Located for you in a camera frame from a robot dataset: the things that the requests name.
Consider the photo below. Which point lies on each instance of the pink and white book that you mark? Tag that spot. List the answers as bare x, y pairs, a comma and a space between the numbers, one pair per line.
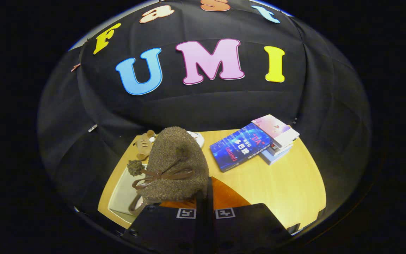
277, 129

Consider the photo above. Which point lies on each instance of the brown striped plush toy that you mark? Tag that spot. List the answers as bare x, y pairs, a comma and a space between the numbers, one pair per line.
143, 144

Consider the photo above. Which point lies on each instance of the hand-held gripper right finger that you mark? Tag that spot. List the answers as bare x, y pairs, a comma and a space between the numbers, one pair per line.
245, 225

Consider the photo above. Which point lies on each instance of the beige storage box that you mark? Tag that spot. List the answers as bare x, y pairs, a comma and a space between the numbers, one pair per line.
122, 197

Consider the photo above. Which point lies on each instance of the white plush toy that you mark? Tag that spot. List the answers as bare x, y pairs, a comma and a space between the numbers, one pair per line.
197, 138

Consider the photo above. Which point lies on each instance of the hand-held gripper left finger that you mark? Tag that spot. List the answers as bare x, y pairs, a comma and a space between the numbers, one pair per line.
164, 227

